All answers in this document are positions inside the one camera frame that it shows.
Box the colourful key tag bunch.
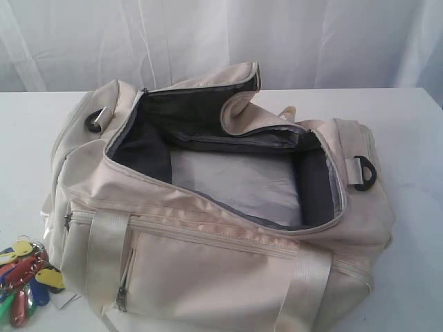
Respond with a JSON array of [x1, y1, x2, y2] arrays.
[[1, 236, 65, 329]]

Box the cream duffel bag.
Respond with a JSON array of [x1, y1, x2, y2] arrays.
[[42, 62, 394, 331]]

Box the white backdrop curtain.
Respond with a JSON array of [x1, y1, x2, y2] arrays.
[[1, 1, 442, 99]]

